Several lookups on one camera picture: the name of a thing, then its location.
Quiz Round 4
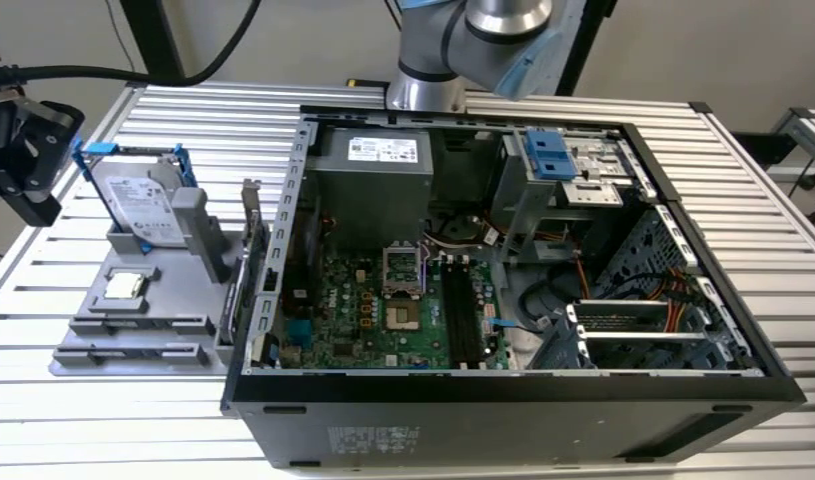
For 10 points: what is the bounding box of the thick black cable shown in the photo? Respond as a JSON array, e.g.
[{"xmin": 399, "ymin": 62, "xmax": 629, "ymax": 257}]
[{"xmin": 0, "ymin": 0, "xmax": 266, "ymax": 89}]

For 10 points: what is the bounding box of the aluminium side table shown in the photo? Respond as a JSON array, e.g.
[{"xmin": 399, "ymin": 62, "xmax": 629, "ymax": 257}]
[{"xmin": 766, "ymin": 106, "xmax": 815, "ymax": 176}]

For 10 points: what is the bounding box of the grey parts rack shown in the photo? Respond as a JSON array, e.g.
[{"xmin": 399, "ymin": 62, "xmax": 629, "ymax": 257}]
[{"xmin": 50, "ymin": 185, "xmax": 274, "ymax": 377}]

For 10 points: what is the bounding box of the CPU socket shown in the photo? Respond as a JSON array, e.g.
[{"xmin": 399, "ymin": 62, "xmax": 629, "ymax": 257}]
[{"xmin": 382, "ymin": 294, "xmax": 427, "ymax": 334}]

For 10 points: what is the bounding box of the metal socket cover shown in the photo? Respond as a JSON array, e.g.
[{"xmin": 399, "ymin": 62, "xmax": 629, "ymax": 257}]
[{"xmin": 381, "ymin": 241, "xmax": 427, "ymax": 297}]

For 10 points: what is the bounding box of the thin orange wire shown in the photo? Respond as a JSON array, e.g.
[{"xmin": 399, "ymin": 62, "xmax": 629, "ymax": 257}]
[{"xmin": 574, "ymin": 252, "xmax": 593, "ymax": 302}]

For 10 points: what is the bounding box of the black PC case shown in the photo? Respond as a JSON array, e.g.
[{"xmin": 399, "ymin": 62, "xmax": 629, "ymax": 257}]
[{"xmin": 219, "ymin": 102, "xmax": 809, "ymax": 471}]

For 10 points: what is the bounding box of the grey wire bundle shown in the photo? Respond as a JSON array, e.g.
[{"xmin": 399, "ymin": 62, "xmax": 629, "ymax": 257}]
[{"xmin": 421, "ymin": 230, "xmax": 486, "ymax": 252}]

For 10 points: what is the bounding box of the grey metal drive cage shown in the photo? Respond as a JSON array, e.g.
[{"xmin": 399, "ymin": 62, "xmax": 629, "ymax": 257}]
[{"xmin": 490, "ymin": 127, "xmax": 653, "ymax": 264}]

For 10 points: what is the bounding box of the silver hard disk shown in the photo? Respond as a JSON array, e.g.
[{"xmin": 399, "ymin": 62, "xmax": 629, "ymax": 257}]
[{"xmin": 88, "ymin": 153, "xmax": 190, "ymax": 249}]

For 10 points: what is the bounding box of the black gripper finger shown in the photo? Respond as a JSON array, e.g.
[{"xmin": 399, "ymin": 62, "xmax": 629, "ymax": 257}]
[{"xmin": 0, "ymin": 102, "xmax": 87, "ymax": 229}]

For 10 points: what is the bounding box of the black looped wire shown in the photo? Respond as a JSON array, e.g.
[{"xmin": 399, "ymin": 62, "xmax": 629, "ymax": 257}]
[{"xmin": 517, "ymin": 277, "xmax": 573, "ymax": 335}]

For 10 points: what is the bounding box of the green motherboard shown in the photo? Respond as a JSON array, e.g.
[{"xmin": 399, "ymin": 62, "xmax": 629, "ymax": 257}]
[{"xmin": 277, "ymin": 248, "xmax": 515, "ymax": 371}]

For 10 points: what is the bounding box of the blue disk carrier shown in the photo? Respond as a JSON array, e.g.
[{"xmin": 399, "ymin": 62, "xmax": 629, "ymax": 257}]
[{"xmin": 70, "ymin": 138, "xmax": 199, "ymax": 255}]

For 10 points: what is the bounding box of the teal expansion slot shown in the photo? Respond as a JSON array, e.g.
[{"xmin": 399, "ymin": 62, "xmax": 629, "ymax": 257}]
[{"xmin": 286, "ymin": 319, "xmax": 315, "ymax": 350}]

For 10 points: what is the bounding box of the black vertical post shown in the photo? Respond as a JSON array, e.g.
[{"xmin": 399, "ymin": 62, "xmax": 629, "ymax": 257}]
[
  {"xmin": 559, "ymin": 0, "xmax": 620, "ymax": 97},
  {"xmin": 116, "ymin": 0, "xmax": 187, "ymax": 80}
]

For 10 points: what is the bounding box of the orange yellow wire bundle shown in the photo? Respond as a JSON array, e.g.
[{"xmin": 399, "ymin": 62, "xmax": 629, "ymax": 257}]
[{"xmin": 660, "ymin": 267, "xmax": 702, "ymax": 335}]

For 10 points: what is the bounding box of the metal disk bay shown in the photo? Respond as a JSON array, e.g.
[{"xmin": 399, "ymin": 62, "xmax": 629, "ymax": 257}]
[{"xmin": 530, "ymin": 298, "xmax": 749, "ymax": 372}]

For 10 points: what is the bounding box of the silver CPU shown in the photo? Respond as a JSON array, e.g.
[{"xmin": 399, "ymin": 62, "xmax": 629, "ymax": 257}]
[{"xmin": 104, "ymin": 272, "xmax": 149, "ymax": 300}]

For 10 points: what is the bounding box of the grey power supply unit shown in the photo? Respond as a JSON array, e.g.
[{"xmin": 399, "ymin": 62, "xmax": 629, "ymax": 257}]
[{"xmin": 305, "ymin": 127, "xmax": 437, "ymax": 254}]

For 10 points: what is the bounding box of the black table bracket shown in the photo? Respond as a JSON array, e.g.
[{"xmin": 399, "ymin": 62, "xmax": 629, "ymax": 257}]
[{"xmin": 733, "ymin": 130, "xmax": 797, "ymax": 166}]

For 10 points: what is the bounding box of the round CPU cooler fan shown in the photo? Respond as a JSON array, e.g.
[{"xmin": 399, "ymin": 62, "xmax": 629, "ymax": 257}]
[{"xmin": 439, "ymin": 212, "xmax": 493, "ymax": 244}]

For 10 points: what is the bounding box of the blue drive bay latch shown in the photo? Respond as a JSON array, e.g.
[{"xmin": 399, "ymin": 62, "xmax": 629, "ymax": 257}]
[{"xmin": 523, "ymin": 129, "xmax": 577, "ymax": 183}]

